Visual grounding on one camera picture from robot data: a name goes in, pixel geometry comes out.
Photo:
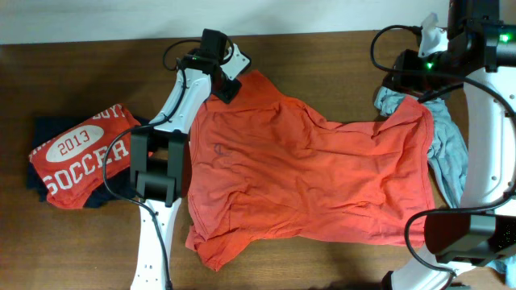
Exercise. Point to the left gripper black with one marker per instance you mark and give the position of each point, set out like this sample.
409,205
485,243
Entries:
227,89

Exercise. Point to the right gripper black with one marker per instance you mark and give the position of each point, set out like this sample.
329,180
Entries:
402,80

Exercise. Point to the plain orange-red t-shirt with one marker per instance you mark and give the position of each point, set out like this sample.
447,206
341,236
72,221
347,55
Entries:
268,166

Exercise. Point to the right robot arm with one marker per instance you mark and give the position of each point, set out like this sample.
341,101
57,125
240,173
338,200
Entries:
475,53

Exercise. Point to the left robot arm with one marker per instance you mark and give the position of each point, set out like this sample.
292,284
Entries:
161,170

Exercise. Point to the light blue crumpled shirt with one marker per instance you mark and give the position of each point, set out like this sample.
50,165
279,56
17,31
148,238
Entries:
448,157

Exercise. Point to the folded navy blue garment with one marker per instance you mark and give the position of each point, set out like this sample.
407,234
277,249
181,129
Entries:
47,127

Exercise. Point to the folded red soccer shirt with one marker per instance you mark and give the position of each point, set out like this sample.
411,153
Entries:
73,163

